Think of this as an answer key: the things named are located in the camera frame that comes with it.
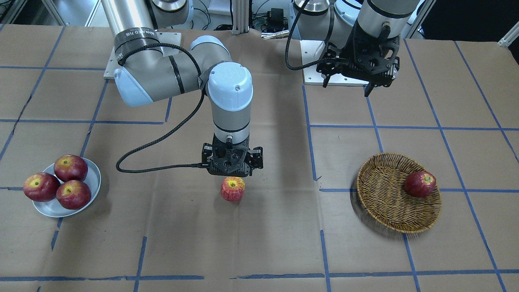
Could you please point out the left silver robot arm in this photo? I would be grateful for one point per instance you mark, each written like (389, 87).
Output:
(321, 20)

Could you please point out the red apple yellow top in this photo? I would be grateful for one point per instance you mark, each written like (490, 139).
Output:
(232, 189)

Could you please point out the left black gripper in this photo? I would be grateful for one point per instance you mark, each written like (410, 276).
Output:
(345, 61)

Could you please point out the grey metal plate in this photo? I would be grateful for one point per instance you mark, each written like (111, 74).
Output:
(54, 209)

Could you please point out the red apple front on plate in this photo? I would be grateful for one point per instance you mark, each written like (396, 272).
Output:
(73, 195)

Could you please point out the red apple on plate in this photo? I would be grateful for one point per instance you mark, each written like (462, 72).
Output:
(73, 195)
(41, 187)

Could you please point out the woven wicker basket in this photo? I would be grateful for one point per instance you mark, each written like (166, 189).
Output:
(380, 189)

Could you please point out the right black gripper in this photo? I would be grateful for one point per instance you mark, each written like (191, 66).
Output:
(256, 157)

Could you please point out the aluminium frame post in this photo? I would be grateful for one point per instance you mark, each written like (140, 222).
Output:
(240, 11)

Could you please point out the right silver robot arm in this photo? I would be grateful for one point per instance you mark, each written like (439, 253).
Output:
(151, 70)

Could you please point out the black power adapter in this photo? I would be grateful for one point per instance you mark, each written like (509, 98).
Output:
(275, 19)

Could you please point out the red apple top of plate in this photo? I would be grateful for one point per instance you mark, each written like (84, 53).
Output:
(70, 167)

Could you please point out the dark red apple in basket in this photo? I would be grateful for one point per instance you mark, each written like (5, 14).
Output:
(420, 184)

